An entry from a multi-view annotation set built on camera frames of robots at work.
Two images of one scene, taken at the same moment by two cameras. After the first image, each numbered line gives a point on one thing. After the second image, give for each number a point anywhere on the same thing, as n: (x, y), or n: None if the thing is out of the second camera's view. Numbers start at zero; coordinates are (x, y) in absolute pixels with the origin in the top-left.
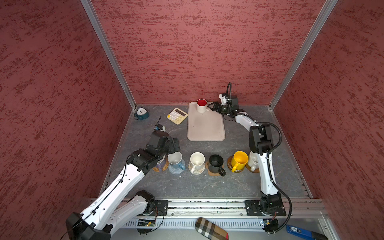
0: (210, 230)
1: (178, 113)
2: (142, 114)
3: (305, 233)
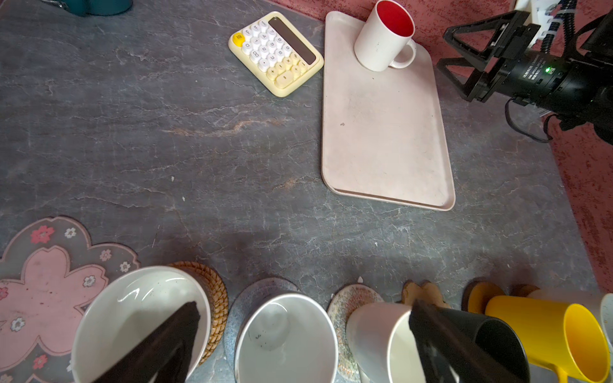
0: None
1: (275, 52)
2: (96, 8)
3: None
